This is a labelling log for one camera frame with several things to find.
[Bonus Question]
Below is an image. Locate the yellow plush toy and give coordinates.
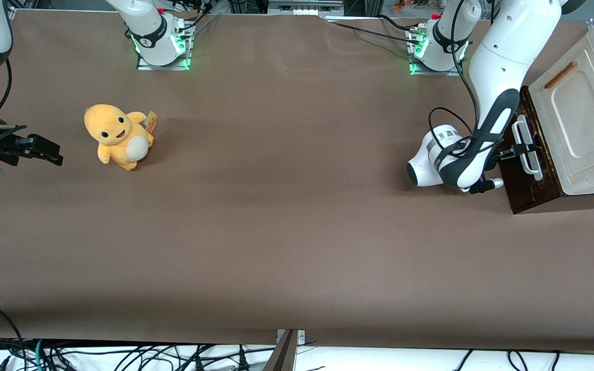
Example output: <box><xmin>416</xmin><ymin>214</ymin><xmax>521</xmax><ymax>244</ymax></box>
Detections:
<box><xmin>84</xmin><ymin>104</ymin><xmax>158</xmax><ymax>172</ymax></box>

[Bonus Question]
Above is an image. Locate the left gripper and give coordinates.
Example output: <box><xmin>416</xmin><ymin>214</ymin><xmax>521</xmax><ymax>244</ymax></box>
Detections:
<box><xmin>484</xmin><ymin>144</ymin><xmax>538</xmax><ymax>179</ymax></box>

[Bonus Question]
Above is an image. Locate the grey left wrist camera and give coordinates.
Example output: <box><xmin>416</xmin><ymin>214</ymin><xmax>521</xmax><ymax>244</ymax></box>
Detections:
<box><xmin>469</xmin><ymin>177</ymin><xmax>505</xmax><ymax>195</ymax></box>

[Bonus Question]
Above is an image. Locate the long black table cable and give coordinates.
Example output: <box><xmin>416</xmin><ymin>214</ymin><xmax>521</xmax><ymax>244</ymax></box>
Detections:
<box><xmin>325</xmin><ymin>20</ymin><xmax>422</xmax><ymax>46</ymax></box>

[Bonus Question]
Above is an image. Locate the grey metal frame rail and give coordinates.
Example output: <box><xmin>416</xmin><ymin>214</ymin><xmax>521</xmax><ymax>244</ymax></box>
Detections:
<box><xmin>268</xmin><ymin>0</ymin><xmax>345</xmax><ymax>16</ymax></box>

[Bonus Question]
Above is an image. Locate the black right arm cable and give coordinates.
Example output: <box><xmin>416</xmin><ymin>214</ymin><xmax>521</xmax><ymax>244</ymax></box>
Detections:
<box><xmin>0</xmin><ymin>57</ymin><xmax>14</xmax><ymax>117</ymax></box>

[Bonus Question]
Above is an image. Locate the orange-brown handle bar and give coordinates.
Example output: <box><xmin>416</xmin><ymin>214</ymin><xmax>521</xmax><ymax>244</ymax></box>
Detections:
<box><xmin>544</xmin><ymin>61</ymin><xmax>578</xmax><ymax>90</ymax></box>

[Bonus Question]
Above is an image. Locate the metal table edge bracket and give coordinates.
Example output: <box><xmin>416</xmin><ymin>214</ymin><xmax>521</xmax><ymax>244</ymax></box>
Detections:
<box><xmin>263</xmin><ymin>329</ymin><xmax>306</xmax><ymax>371</ymax></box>

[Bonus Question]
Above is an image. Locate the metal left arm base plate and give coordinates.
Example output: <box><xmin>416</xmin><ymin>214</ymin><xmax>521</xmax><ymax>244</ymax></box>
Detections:
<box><xmin>408</xmin><ymin>26</ymin><xmax>465</xmax><ymax>77</ymax></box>

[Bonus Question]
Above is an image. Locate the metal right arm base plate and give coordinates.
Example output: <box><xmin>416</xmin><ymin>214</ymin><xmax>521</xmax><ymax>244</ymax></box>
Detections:
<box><xmin>136</xmin><ymin>21</ymin><xmax>192</xmax><ymax>71</ymax></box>

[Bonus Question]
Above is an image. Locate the dark brown drawer white handle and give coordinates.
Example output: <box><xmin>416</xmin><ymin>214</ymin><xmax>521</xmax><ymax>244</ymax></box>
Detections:
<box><xmin>498</xmin><ymin>85</ymin><xmax>569</xmax><ymax>215</ymax></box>

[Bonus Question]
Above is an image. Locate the short black table cable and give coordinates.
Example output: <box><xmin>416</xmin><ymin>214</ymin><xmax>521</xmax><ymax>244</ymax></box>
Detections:
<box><xmin>377</xmin><ymin>14</ymin><xmax>422</xmax><ymax>31</ymax></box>

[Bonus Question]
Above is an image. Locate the black cable bundle at base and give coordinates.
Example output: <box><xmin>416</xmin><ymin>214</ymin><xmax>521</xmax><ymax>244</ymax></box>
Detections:
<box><xmin>173</xmin><ymin>0</ymin><xmax>221</xmax><ymax>37</ymax></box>

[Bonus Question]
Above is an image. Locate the white wooden drawer cabinet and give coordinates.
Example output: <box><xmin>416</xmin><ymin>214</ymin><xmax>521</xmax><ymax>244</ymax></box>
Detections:
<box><xmin>511</xmin><ymin>17</ymin><xmax>594</xmax><ymax>215</ymax></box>

